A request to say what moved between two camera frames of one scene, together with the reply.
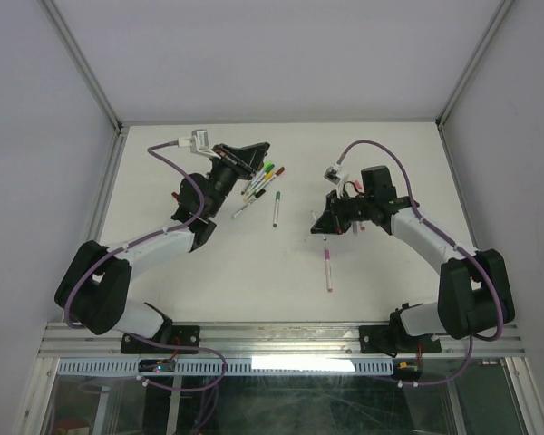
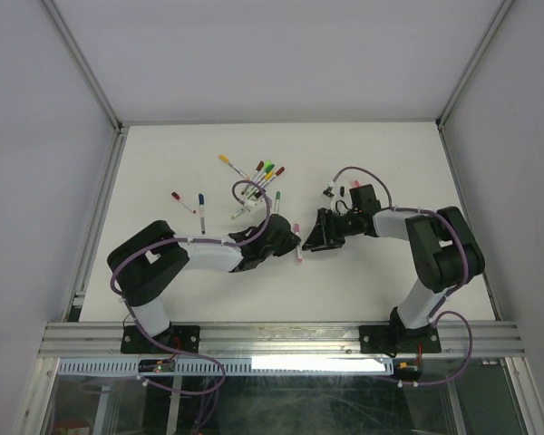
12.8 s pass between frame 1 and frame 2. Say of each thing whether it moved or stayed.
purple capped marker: moved
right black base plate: stayed
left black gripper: moved
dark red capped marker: stayed
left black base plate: stayed
